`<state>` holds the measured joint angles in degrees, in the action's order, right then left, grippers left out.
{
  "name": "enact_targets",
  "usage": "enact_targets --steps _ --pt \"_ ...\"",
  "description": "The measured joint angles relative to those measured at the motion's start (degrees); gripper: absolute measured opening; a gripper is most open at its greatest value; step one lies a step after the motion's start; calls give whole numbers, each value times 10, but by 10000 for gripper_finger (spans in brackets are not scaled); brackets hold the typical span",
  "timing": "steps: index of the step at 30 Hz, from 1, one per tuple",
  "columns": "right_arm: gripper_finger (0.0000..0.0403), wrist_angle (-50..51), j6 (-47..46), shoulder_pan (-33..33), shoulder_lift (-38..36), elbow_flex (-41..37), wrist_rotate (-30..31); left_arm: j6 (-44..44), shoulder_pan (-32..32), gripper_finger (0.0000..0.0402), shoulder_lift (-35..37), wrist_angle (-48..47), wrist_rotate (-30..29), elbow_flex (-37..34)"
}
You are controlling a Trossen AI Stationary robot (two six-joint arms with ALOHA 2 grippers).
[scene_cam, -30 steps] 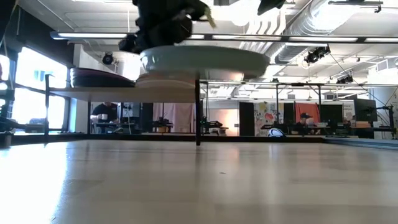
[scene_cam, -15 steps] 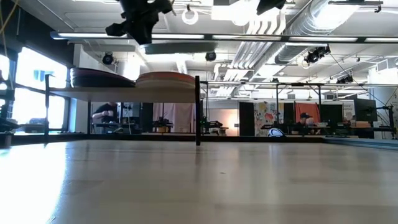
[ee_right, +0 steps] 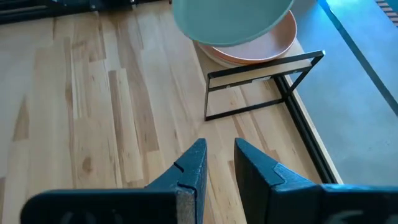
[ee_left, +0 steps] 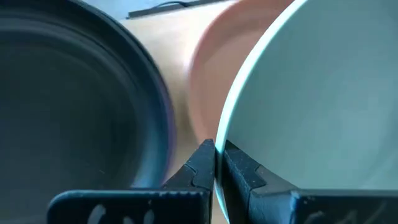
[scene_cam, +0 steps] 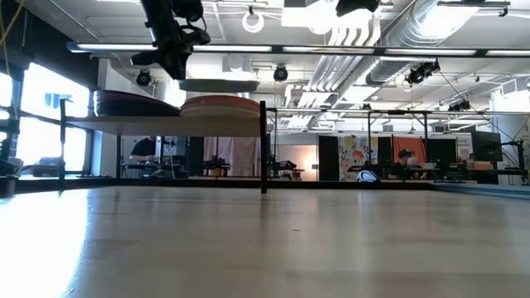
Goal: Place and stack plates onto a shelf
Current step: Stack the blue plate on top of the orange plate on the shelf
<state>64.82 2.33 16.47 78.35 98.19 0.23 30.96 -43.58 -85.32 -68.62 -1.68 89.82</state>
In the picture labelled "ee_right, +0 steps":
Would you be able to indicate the pale peach plate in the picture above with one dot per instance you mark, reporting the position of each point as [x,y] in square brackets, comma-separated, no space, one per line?
[214,62]

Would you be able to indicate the sage green plate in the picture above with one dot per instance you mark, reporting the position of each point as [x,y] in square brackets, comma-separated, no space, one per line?
[230,21]

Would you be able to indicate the black aluminium rig frame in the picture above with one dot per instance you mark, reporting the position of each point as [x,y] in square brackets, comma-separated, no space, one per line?
[306,130]

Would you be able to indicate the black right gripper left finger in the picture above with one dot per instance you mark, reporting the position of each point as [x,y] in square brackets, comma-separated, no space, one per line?
[192,174]

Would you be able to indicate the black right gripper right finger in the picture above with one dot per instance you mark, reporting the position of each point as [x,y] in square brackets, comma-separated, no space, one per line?
[264,193]

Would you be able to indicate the terracotta pink plate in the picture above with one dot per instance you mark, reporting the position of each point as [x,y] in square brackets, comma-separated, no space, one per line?
[264,50]

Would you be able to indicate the black mat striped edge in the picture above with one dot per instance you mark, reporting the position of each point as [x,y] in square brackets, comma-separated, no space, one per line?
[388,9]

